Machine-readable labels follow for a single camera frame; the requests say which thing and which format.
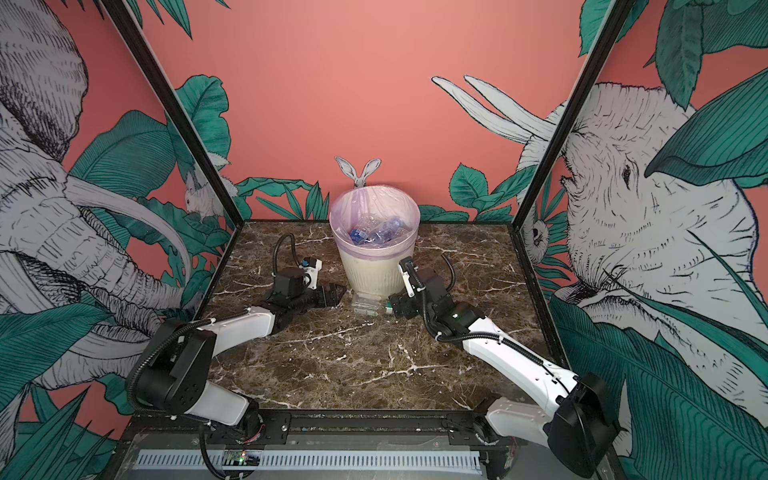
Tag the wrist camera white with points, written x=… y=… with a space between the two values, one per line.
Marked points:
x=408 y=271
x=312 y=267

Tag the white slotted vent strip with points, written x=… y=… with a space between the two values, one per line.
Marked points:
x=283 y=460

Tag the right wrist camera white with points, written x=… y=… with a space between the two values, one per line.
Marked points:
x=408 y=271

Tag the black frame post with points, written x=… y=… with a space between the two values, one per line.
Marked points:
x=610 y=28
x=126 y=25

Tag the white ribbed waste bin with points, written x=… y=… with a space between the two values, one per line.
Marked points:
x=372 y=277

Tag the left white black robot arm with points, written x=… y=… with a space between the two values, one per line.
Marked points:
x=172 y=374

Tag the clear bottle green band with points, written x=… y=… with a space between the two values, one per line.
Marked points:
x=370 y=305

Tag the left black frame post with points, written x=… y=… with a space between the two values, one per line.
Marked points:
x=126 y=25

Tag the pink plastic bin liner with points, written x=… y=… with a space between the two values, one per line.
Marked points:
x=369 y=205

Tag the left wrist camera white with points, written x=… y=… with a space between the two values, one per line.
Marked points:
x=312 y=267

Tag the blue label bottle white cap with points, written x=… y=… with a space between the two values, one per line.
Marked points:
x=362 y=235

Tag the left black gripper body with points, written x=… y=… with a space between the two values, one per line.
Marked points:
x=311 y=298

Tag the black front rail frame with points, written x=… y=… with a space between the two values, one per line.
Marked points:
x=352 y=430

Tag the right black frame post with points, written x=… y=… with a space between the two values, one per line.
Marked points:
x=610 y=28

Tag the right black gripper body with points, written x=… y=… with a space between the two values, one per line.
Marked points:
x=413 y=307

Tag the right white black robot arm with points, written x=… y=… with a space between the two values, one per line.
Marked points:
x=570 y=413

